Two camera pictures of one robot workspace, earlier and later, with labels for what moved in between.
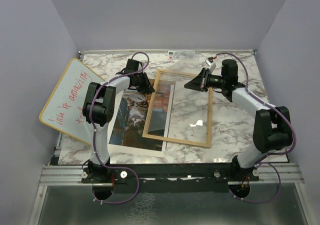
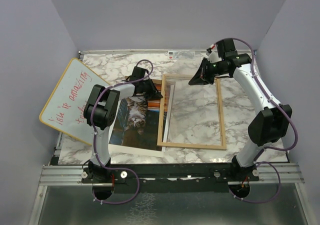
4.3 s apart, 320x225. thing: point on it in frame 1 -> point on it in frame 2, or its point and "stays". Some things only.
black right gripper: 200,84 -> 199,78
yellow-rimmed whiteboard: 64,109 stays
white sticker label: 180,55 stays
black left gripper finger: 148,88 -> 155,93
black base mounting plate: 168,178 stays
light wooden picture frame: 145,135 -> 161,120
